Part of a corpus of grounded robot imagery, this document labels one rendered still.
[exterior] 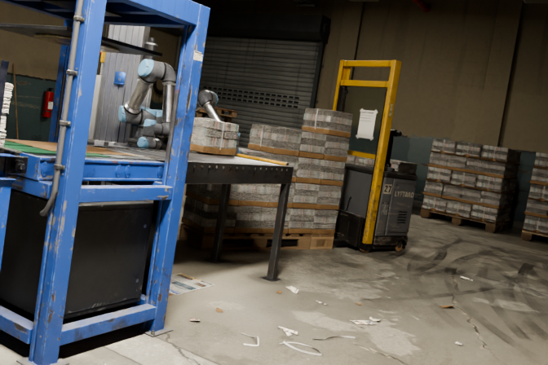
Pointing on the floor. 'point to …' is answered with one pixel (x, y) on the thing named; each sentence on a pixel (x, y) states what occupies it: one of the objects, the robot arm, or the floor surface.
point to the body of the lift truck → (396, 185)
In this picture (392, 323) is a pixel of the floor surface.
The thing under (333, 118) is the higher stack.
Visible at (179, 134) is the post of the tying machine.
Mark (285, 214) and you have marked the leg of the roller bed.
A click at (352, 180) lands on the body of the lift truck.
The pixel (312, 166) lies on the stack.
